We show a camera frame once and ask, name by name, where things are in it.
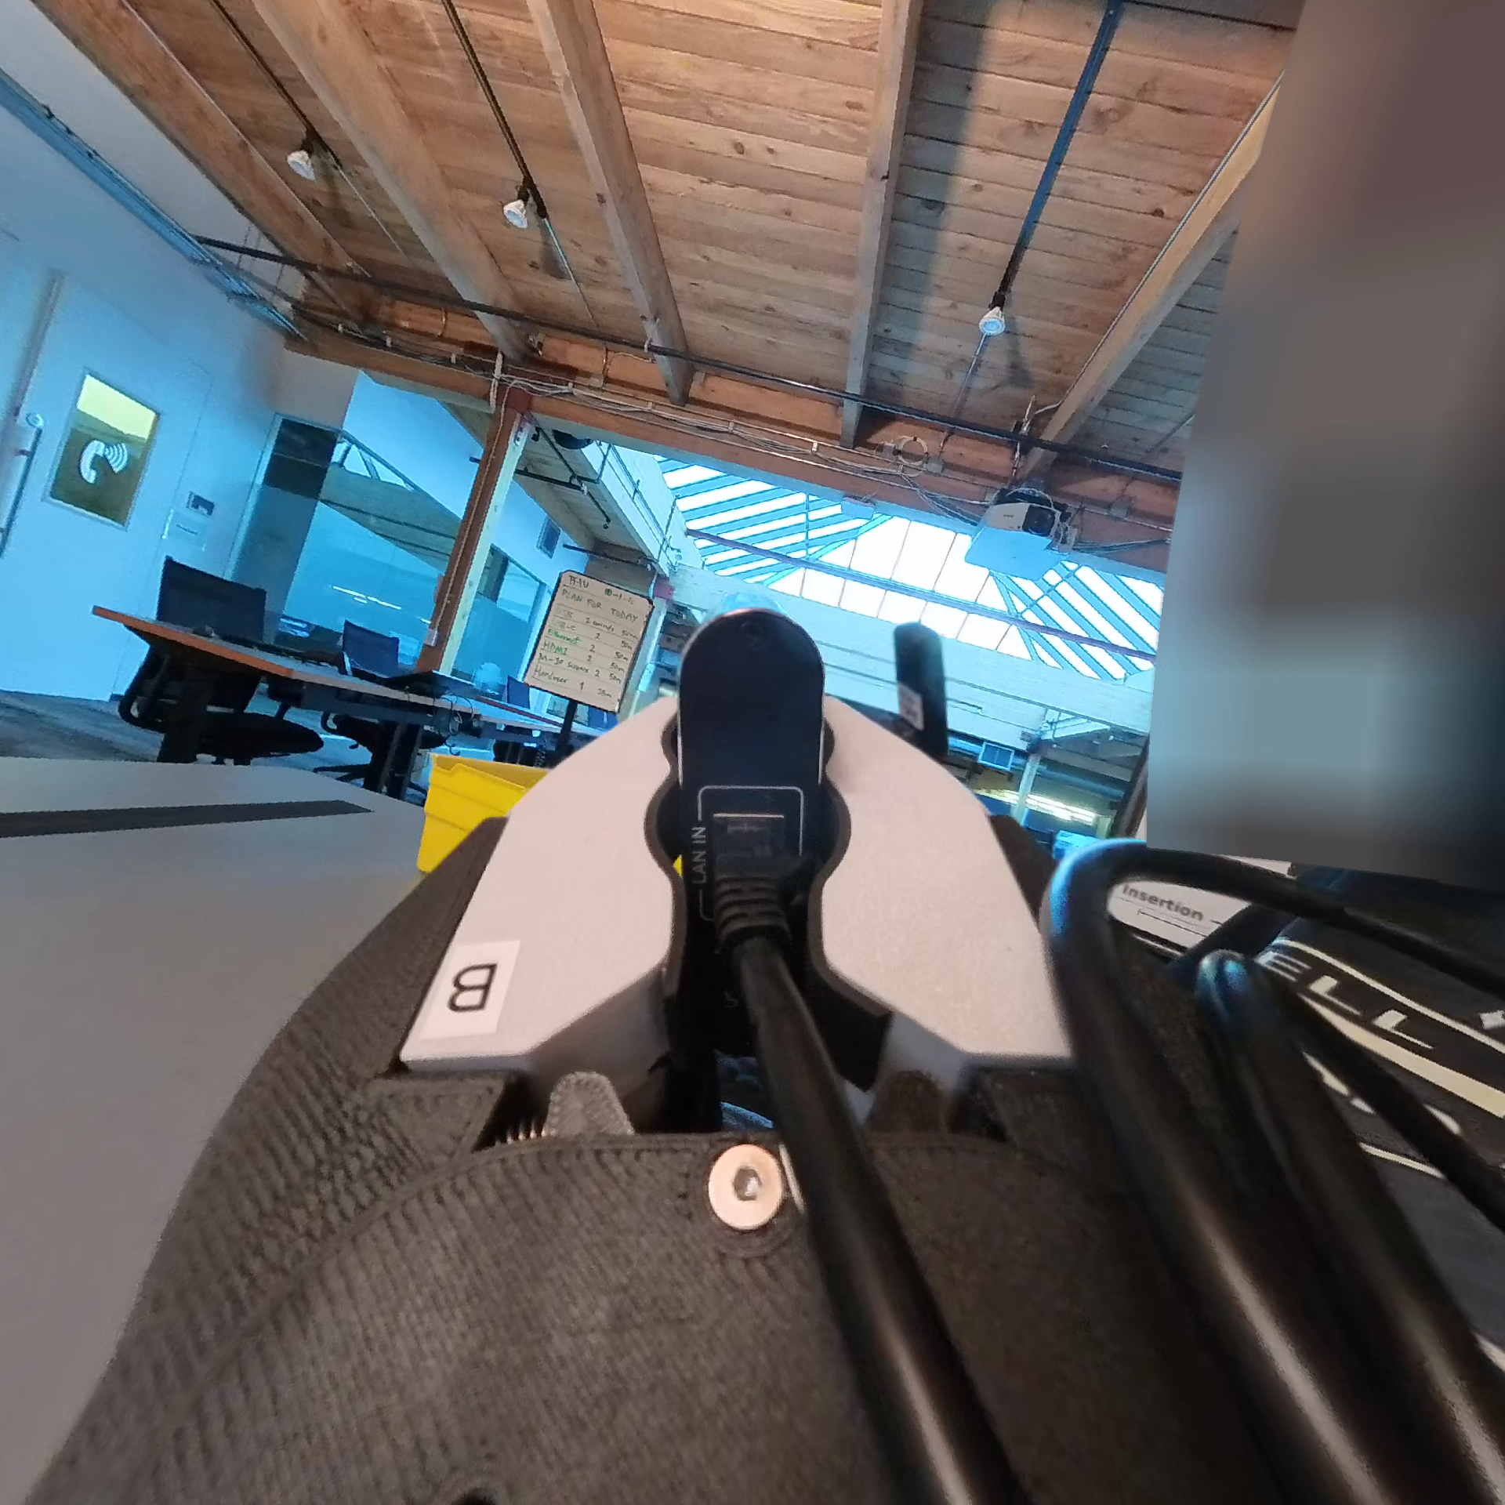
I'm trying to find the black ethernet cable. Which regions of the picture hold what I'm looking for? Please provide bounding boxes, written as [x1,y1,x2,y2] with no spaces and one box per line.
[712,816,1505,1505]

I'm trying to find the yellow plastic bin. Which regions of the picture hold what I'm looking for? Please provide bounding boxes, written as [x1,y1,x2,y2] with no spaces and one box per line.
[418,752,552,874]

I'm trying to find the wooden office desk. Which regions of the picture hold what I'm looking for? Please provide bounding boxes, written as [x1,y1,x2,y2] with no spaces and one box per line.
[94,605,566,801]

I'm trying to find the white ceiling projector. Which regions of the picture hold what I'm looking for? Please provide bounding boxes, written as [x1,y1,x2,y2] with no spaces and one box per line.
[967,486,1078,565]

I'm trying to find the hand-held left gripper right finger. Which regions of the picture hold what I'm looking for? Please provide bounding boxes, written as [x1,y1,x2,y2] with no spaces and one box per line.
[812,697,1076,1119]

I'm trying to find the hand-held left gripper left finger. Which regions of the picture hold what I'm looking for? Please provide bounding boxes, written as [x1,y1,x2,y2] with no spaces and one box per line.
[400,706,688,1077]

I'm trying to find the black office chair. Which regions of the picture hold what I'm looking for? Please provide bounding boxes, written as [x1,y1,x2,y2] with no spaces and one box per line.
[118,555,325,765]
[318,622,452,779]

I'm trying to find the white fiducial marker card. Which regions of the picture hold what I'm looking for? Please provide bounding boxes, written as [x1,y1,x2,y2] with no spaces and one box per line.
[1105,864,1295,954]

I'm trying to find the black ethernet switch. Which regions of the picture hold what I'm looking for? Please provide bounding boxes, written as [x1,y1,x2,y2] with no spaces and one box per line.
[675,595,826,1038]

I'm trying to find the green phone sign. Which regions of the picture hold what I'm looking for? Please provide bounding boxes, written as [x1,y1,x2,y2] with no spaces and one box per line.
[43,372,162,528]

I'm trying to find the white handwritten whiteboard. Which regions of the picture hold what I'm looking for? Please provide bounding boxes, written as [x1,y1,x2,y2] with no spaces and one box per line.
[523,572,659,709]

